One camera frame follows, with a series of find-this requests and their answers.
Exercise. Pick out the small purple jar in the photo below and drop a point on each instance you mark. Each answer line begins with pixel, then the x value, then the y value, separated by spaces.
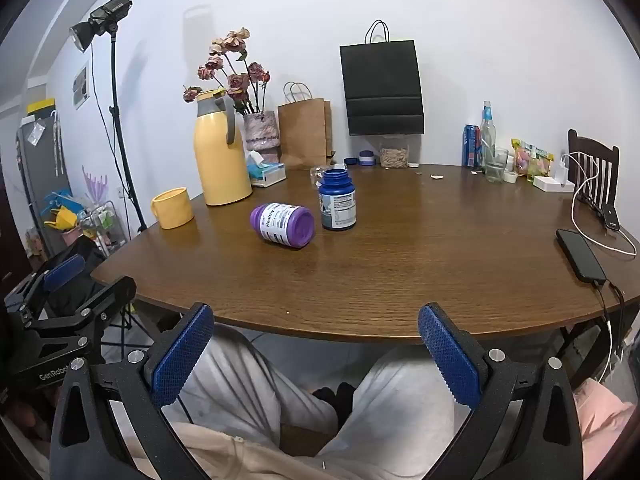
pixel 367 159

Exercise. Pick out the colourful snack bag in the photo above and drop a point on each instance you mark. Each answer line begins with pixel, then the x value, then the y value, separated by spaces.
pixel 531 157

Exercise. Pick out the clear drinking glass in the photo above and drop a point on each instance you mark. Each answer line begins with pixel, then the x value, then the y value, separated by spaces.
pixel 495 167

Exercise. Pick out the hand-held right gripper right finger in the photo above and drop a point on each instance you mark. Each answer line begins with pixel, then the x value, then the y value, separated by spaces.
pixel 450 355

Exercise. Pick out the small white cup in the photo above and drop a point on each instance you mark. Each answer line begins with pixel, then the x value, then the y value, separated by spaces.
pixel 510 176

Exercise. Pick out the blue pill bottle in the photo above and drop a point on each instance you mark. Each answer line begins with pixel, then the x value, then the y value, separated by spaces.
pixel 338 205

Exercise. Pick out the tissue box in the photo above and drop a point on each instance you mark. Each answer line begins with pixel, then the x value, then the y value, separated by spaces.
pixel 267 172

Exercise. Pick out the brown paper bag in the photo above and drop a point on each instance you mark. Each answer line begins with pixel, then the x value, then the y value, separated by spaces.
pixel 302 132

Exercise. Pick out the yellow thermos jug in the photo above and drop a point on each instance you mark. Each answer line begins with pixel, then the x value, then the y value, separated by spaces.
pixel 220 160

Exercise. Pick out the pink cloth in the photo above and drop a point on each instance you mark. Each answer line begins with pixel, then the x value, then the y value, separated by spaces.
pixel 602 410

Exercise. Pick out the clear plastic cup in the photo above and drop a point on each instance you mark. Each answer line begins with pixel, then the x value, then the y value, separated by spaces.
pixel 316 177

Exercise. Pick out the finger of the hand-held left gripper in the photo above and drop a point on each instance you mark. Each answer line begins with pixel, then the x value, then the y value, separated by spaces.
pixel 65 270
pixel 107 300

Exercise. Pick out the dried pink flowers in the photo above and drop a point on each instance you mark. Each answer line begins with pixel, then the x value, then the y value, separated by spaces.
pixel 237 80

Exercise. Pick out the black paper bag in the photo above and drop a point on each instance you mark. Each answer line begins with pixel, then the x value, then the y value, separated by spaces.
pixel 382 90

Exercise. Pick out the person's right leg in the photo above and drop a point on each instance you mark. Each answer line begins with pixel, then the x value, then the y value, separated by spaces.
pixel 400 410

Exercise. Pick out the clear snack jar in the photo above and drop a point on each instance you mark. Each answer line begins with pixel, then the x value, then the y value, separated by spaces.
pixel 394 154

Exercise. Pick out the person's left hand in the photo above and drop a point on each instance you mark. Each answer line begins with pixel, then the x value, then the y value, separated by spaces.
pixel 30 417

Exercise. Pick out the black power bank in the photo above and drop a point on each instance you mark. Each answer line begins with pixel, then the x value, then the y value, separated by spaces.
pixel 610 217

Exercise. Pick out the black light stand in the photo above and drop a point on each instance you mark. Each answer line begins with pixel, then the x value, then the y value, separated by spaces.
pixel 122 150

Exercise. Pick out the black studio light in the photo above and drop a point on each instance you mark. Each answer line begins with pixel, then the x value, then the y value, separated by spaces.
pixel 105 15

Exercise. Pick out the pink textured vase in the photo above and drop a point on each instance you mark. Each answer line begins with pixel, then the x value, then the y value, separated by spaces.
pixel 261 131

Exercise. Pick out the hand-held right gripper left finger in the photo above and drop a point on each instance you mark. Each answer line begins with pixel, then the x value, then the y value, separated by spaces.
pixel 180 355

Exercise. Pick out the clear glass bottle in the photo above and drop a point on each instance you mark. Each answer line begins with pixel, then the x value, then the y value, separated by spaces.
pixel 487 135

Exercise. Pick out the purple pill bottle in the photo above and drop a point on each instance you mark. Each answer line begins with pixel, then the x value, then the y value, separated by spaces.
pixel 282 225

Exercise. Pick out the dark wooden chair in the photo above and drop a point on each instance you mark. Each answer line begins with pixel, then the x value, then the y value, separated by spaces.
pixel 602 160

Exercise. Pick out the person's leg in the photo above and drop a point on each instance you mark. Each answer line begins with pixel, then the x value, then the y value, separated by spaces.
pixel 240 385
pixel 400 410

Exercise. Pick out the wall photo sheet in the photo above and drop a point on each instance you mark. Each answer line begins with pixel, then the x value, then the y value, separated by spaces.
pixel 81 85

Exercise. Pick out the yellow toy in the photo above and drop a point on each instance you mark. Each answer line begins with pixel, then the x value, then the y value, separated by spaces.
pixel 62 220

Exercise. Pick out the person's left leg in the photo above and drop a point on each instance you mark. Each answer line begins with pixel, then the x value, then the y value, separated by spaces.
pixel 240 385

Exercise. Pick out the beige cloth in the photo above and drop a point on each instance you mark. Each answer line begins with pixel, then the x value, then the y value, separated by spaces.
pixel 235 452

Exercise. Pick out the white power strip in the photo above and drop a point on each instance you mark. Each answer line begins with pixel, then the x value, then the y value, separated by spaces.
pixel 550 183

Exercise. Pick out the grey refrigerator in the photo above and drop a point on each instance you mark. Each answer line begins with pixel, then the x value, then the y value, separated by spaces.
pixel 42 175

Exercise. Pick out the purple plant ornament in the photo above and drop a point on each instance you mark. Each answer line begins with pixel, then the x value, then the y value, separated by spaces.
pixel 95 185

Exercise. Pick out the blue drink can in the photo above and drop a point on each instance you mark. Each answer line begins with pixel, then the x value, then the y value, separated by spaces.
pixel 471 146

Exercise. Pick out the black smartphone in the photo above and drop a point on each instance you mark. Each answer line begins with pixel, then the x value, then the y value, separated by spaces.
pixel 580 255

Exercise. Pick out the yellow mug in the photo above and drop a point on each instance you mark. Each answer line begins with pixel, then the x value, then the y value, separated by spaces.
pixel 172 210

